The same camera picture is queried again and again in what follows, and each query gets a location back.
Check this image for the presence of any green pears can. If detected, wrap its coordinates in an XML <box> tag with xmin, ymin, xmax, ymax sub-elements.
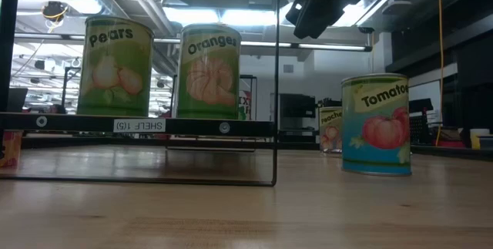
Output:
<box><xmin>76</xmin><ymin>15</ymin><xmax>155</xmax><ymax>118</ymax></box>

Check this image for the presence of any green oranges can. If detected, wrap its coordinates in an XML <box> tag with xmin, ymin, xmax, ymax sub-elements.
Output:
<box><xmin>175</xmin><ymin>23</ymin><xmax>243</xmax><ymax>120</ymax></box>

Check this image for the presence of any black monitor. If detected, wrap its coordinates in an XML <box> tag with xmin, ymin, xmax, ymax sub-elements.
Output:
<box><xmin>277</xmin><ymin>93</ymin><xmax>317</xmax><ymax>119</ymax></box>
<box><xmin>7</xmin><ymin>86</ymin><xmax>29</xmax><ymax>113</ymax></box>

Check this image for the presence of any long ceiling light bar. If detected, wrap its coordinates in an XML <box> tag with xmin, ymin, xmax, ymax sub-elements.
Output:
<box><xmin>153</xmin><ymin>38</ymin><xmax>374</xmax><ymax>52</ymax></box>

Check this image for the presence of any peaches can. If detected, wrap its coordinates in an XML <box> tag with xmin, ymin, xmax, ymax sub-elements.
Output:
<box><xmin>318</xmin><ymin>106</ymin><xmax>344</xmax><ymax>154</ymax></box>

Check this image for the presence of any white and yellow container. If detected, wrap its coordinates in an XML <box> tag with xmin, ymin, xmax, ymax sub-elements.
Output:
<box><xmin>468</xmin><ymin>127</ymin><xmax>491</xmax><ymax>150</ymax></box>

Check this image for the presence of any black ceiling cable reel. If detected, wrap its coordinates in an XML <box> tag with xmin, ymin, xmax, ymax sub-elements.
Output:
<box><xmin>41</xmin><ymin>0</ymin><xmax>70</xmax><ymax>22</ymax></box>

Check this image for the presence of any blue tomatoes can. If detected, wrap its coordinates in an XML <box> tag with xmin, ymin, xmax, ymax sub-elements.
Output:
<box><xmin>340</xmin><ymin>72</ymin><xmax>413</xmax><ymax>177</ymax></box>

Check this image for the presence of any red flat box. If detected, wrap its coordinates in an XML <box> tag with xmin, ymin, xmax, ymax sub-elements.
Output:
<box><xmin>438</xmin><ymin>139</ymin><xmax>468</xmax><ymax>149</ymax></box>

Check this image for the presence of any black metal stand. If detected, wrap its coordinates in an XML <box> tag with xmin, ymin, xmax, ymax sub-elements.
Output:
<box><xmin>60</xmin><ymin>66</ymin><xmax>82</xmax><ymax>113</ymax></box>

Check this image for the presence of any black-framed wooden shelf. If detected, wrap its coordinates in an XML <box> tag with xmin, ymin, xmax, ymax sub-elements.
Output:
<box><xmin>0</xmin><ymin>0</ymin><xmax>279</xmax><ymax>187</ymax></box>

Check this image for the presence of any black aluminium rig frame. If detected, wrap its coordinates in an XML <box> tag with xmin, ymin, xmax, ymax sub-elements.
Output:
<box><xmin>0</xmin><ymin>0</ymin><xmax>493</xmax><ymax>162</ymax></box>

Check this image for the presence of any black grid rack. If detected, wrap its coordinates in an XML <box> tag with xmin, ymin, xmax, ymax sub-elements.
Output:
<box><xmin>407</xmin><ymin>98</ymin><xmax>435</xmax><ymax>146</ymax></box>

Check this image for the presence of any orange colourful can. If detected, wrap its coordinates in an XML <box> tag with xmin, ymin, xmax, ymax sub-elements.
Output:
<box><xmin>0</xmin><ymin>129</ymin><xmax>24</xmax><ymax>168</ymax></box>

